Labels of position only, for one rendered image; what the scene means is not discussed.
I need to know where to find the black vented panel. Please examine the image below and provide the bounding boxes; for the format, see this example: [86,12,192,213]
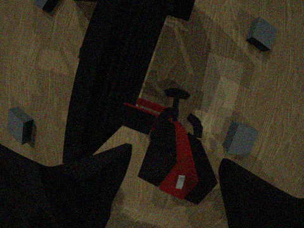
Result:
[63,0,218,205]

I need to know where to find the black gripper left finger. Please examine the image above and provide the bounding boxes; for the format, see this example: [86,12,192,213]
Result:
[0,142,132,228]

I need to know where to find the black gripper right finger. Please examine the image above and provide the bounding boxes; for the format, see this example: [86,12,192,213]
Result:
[218,158,304,228]

